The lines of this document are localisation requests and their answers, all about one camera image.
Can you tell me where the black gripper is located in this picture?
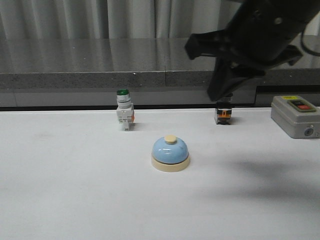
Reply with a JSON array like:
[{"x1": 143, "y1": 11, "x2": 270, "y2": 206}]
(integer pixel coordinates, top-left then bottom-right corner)
[{"x1": 185, "y1": 0, "x2": 320, "y2": 102}]

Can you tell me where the blue call bell cream base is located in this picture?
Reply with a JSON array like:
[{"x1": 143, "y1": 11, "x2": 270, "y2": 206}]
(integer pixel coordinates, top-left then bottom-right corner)
[{"x1": 151, "y1": 135, "x2": 191, "y2": 173}]

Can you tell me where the grey stone counter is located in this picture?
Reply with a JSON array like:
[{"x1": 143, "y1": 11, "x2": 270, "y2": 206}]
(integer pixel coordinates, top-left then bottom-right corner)
[{"x1": 0, "y1": 34, "x2": 320, "y2": 112}]

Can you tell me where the grey curtain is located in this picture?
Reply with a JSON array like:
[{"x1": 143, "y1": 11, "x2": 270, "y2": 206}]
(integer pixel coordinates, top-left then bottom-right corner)
[{"x1": 0, "y1": 0, "x2": 320, "y2": 41}]

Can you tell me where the black selector switch orange body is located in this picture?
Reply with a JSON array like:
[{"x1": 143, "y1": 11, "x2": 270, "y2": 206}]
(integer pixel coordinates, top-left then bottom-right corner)
[{"x1": 214, "y1": 93, "x2": 233, "y2": 125}]

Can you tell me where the grey switch box red button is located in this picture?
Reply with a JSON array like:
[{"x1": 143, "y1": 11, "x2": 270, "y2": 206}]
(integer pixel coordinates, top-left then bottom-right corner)
[{"x1": 270, "y1": 95, "x2": 320, "y2": 139}]

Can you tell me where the black cable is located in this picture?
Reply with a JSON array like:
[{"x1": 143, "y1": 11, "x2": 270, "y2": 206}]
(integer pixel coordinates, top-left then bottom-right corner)
[{"x1": 299, "y1": 29, "x2": 320, "y2": 56}]

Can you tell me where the green pushbutton switch white body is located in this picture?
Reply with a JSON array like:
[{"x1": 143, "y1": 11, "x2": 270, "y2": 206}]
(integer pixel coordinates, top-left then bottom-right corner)
[{"x1": 116, "y1": 89, "x2": 135, "y2": 131}]

